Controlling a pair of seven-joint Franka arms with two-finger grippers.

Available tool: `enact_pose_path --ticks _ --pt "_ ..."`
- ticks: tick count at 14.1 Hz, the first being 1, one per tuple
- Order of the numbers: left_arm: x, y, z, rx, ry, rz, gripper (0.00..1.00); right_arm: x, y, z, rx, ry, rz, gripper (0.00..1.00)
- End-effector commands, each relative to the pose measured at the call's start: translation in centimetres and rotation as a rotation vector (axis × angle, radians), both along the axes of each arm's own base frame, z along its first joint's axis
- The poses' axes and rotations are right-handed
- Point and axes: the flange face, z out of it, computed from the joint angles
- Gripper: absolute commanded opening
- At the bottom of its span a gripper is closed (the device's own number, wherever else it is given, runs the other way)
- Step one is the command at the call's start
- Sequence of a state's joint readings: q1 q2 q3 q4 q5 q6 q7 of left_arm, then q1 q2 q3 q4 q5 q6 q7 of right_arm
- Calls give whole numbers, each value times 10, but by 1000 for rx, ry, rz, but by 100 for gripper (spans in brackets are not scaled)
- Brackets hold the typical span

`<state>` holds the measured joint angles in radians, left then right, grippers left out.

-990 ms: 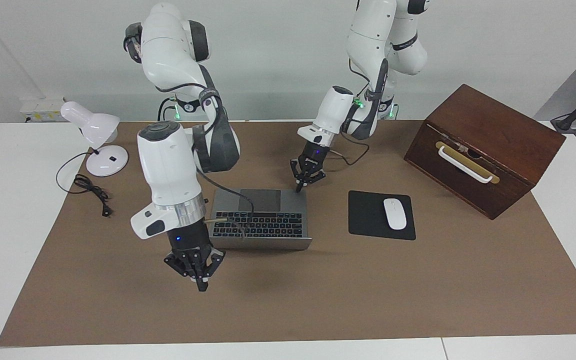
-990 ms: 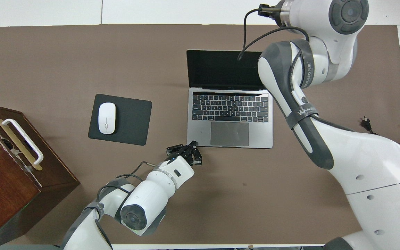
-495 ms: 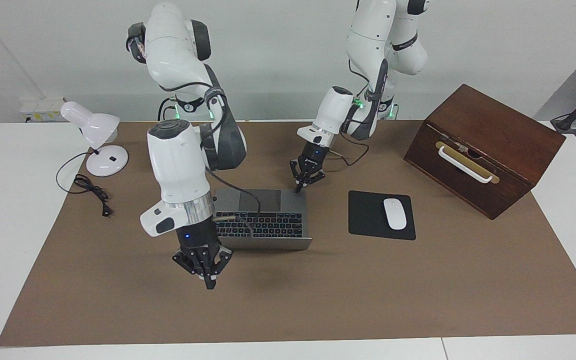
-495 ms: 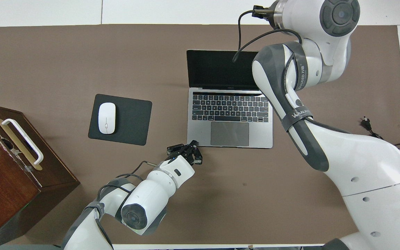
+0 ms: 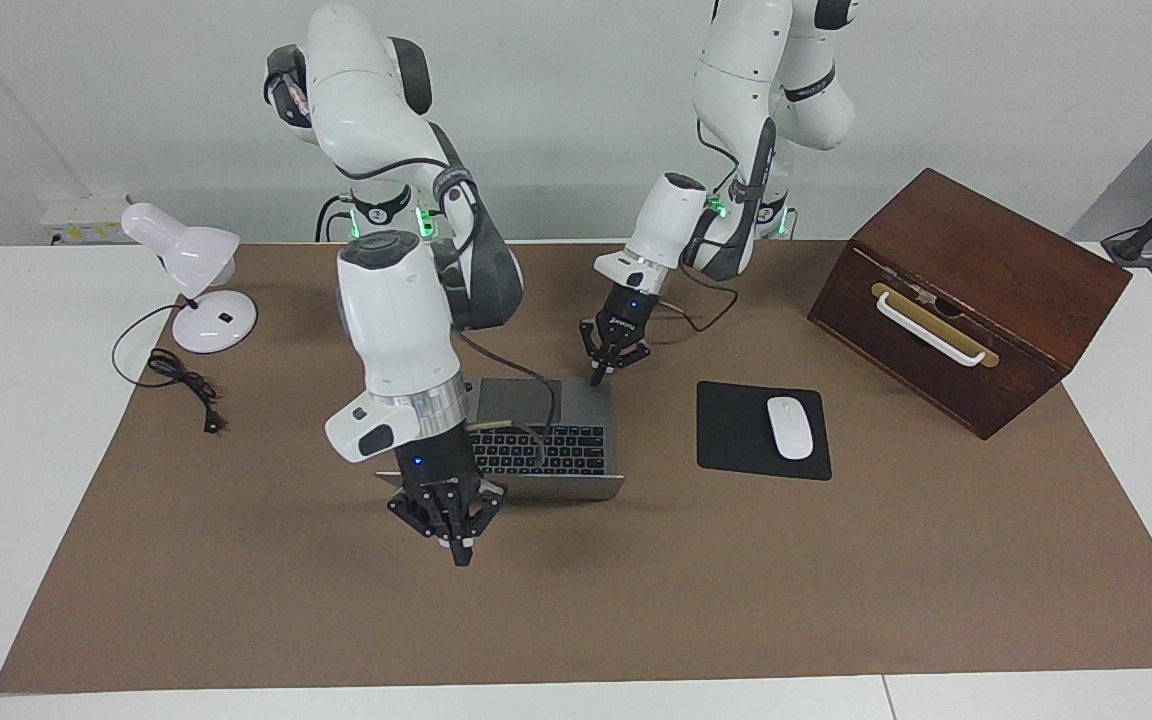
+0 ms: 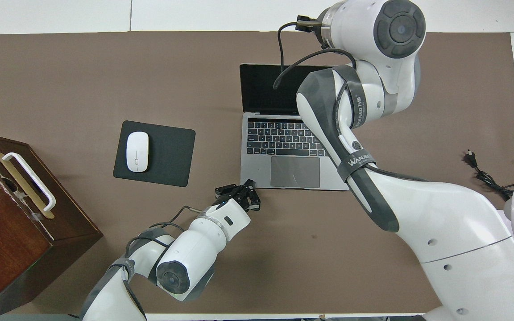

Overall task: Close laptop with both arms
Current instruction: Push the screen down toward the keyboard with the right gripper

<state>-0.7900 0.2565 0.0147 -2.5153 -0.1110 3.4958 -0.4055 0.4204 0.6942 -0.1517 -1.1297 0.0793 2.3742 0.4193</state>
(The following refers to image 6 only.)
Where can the brass plate on box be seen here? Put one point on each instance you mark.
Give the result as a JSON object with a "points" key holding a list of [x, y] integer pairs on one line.
{"points": [[43, 209]]}

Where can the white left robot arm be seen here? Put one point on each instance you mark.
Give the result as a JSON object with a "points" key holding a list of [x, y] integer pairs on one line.
{"points": [[194, 249]]}

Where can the black mouse pad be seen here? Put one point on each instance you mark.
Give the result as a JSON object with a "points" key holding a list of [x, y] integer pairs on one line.
{"points": [[170, 154]]}

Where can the white computer mouse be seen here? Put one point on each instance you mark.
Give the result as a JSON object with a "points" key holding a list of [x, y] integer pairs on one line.
{"points": [[137, 151]]}

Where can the brown wooden box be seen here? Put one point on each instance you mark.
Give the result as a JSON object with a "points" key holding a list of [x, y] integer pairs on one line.
{"points": [[2, 249]]}

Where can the silver grey laptop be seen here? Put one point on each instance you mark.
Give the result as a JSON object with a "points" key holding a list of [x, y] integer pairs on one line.
{"points": [[283, 171]]}

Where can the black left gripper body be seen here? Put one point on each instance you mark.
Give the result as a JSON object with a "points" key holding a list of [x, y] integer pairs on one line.
{"points": [[241, 196]]}

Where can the brown table mat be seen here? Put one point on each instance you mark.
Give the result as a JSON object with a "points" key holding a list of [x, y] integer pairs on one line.
{"points": [[283, 249]]}

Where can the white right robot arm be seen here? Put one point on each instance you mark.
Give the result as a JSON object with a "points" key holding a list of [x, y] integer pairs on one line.
{"points": [[440, 223]]}

